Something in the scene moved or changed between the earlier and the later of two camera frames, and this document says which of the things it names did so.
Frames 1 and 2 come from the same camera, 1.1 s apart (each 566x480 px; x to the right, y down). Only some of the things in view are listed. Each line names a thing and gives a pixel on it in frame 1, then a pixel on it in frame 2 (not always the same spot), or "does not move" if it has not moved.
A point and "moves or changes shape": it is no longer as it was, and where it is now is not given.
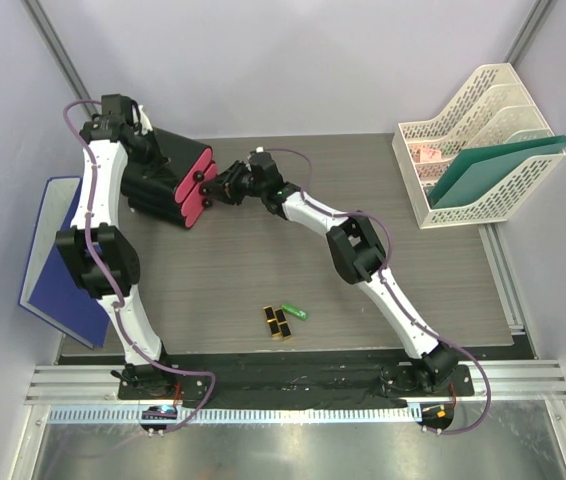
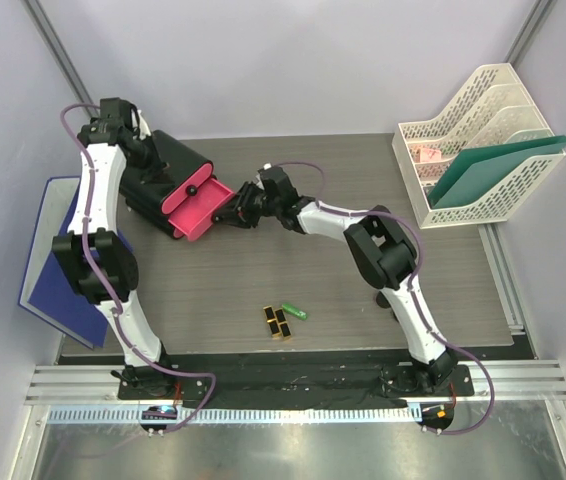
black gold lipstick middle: (285, 329) does not move
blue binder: (51, 288) does not move
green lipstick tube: (290, 309) does not move
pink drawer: (194, 204) moves or changes shape
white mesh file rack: (494, 107) does not move
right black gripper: (223, 188) to (237, 212)
